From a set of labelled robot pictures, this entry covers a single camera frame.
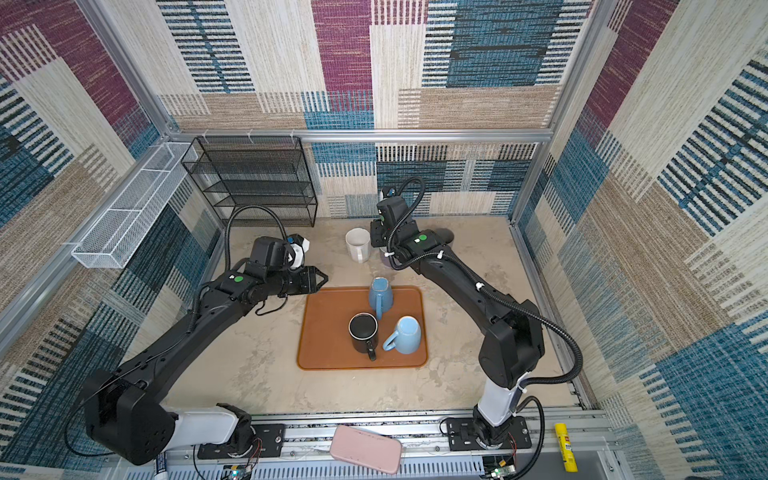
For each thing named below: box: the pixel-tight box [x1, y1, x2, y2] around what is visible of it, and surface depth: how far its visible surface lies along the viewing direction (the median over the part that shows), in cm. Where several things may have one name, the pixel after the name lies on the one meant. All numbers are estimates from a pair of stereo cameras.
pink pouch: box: [329, 425, 403, 475], surface depth 72 cm
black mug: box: [348, 312, 379, 362], surface depth 83 cm
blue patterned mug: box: [369, 276, 393, 320], surface depth 91 cm
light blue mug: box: [382, 316, 421, 355], surface depth 84 cm
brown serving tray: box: [297, 286, 428, 369], surface depth 91 cm
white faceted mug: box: [345, 227, 371, 263], surface depth 104 cm
